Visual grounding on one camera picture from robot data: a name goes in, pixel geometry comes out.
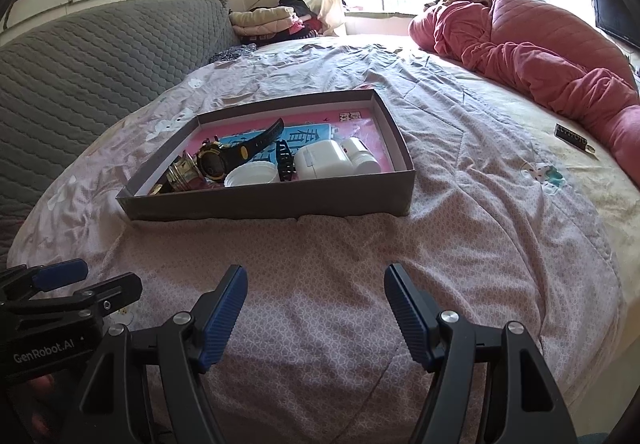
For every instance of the black hair claw clip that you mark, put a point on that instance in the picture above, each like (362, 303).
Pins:
(284, 163)

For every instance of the dark patterned cloth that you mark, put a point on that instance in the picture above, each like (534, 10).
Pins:
(230, 54)

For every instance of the white earbuds case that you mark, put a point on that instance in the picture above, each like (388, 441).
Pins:
(320, 161)

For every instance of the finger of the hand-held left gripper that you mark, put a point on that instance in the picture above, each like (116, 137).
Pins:
(60, 273)
(107, 294)

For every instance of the pink floral printed blanket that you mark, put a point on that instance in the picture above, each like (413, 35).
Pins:
(475, 224)

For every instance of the white medicine bottle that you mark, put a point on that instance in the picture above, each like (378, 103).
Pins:
(362, 158)

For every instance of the pink and blue book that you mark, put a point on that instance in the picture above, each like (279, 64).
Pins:
(370, 123)

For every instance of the black rectangular tag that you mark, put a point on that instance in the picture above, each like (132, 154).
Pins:
(570, 133)

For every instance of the grey quilted headboard cover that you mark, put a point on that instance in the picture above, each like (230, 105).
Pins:
(100, 63)

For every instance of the person's left hand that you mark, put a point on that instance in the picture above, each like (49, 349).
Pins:
(42, 383)

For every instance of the folded beige blankets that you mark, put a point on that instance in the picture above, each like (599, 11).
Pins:
(265, 21)

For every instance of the pink quilted duvet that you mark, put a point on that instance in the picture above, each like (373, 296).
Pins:
(525, 38)

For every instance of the black and yellow wristwatch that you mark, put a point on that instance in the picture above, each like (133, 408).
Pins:
(225, 163)

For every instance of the white round jar lid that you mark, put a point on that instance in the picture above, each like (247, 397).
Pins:
(250, 173)

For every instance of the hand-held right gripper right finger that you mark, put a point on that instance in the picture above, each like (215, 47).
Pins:
(407, 319)

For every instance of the black faceted gold-tipped lipstick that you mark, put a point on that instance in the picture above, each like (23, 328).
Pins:
(159, 189)

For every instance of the black television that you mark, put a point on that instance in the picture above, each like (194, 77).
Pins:
(615, 13)

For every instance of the pile of dark clothes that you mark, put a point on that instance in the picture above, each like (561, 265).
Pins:
(295, 2)

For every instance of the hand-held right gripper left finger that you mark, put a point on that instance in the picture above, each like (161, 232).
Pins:
(225, 319)

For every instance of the grey cardboard box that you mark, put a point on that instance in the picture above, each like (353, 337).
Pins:
(275, 201)

